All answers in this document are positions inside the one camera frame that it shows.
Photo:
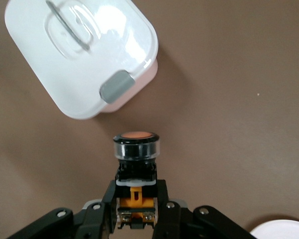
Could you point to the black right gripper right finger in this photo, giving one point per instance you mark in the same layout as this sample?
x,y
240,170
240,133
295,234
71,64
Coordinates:
x,y
174,221

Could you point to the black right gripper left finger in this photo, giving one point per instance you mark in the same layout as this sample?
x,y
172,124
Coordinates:
x,y
94,219

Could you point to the orange push-button switch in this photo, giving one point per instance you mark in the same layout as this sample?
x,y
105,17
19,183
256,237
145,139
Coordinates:
x,y
137,149

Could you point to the pink round plate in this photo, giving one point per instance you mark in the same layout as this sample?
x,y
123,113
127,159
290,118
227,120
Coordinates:
x,y
284,230

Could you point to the pink box with white lid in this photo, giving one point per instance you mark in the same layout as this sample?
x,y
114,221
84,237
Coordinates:
x,y
72,82

